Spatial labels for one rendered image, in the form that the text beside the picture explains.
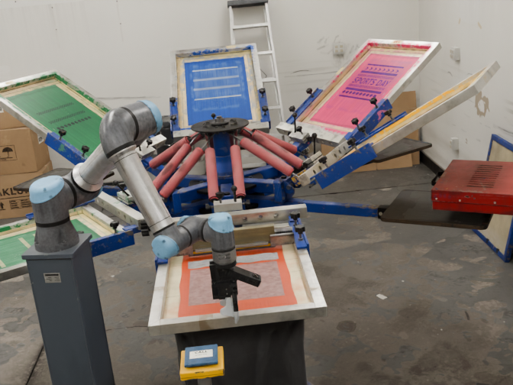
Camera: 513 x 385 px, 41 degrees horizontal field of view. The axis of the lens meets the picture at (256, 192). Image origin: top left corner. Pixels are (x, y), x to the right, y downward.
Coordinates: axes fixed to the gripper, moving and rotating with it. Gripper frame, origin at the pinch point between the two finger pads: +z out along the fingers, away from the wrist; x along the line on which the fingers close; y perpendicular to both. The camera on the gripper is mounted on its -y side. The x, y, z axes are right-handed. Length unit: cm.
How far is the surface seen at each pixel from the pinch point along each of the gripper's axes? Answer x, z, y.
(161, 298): -17.1, -0.9, 26.0
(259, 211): -80, -6, -13
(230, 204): -85, -9, -1
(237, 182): -108, -12, -5
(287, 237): -56, -3, -23
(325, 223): -323, 99, -76
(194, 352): 17.9, 1.0, 14.0
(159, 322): 0.4, -0.9, 25.6
